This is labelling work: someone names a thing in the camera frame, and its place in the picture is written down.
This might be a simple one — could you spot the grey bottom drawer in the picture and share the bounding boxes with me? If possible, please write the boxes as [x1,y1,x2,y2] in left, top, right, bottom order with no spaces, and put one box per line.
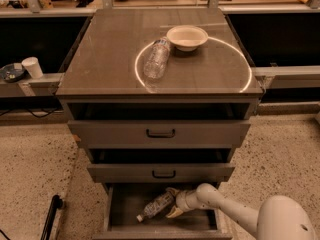
[92,183,232,240]

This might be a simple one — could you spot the clear plastic bottle on counter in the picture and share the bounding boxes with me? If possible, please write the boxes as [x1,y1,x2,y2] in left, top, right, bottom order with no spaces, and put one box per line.
[143,37,171,80]

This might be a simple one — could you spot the black middle drawer handle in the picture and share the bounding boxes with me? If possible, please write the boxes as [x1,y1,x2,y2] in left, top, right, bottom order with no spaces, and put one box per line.
[152,170,176,179]

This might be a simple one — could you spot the black drawer handle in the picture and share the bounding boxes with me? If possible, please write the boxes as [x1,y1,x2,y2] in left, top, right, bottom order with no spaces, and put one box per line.
[152,170,176,179]
[146,129,176,138]

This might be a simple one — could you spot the grey drawer cabinet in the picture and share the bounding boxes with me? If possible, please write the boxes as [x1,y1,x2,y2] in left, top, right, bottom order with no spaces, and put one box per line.
[55,7,265,240]

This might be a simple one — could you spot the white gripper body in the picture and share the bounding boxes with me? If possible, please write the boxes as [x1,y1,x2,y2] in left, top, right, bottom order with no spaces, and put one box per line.
[176,190,199,212]

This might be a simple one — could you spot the black cable under shelf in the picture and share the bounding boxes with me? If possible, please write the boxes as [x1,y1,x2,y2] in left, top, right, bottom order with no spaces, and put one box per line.
[0,107,63,119]

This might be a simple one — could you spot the grey middle drawer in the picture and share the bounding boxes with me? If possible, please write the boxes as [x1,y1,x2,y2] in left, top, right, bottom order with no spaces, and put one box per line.
[87,149,234,183]

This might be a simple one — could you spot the black floor cable bar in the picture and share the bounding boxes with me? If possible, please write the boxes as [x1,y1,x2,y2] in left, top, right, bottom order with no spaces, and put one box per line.
[40,195,64,240]

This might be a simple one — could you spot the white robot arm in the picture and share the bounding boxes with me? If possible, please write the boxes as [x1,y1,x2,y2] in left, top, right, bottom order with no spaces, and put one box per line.
[166,183,319,240]

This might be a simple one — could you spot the white paper cup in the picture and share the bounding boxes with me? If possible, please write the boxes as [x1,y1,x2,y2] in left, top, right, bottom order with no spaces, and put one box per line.
[22,57,43,79]

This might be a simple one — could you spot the dark round plate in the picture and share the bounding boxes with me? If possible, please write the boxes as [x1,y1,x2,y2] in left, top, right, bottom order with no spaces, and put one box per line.
[0,63,26,83]

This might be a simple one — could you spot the grey top drawer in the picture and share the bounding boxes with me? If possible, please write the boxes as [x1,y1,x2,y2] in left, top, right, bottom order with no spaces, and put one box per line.
[69,103,250,149]

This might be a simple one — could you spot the blue plastic water bottle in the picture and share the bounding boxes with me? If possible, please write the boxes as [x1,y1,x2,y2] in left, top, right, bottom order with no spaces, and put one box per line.
[136,192,174,222]

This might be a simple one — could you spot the grey drawer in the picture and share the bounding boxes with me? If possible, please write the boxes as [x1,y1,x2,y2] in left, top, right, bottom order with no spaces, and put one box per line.
[87,149,234,183]
[92,183,232,240]
[69,103,250,149]

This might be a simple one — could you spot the black top drawer handle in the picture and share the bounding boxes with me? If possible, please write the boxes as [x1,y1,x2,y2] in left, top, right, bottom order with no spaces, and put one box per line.
[146,129,176,138]

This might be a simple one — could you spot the white paper bowl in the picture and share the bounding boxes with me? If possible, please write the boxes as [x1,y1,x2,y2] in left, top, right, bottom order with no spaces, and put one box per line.
[166,25,208,52]

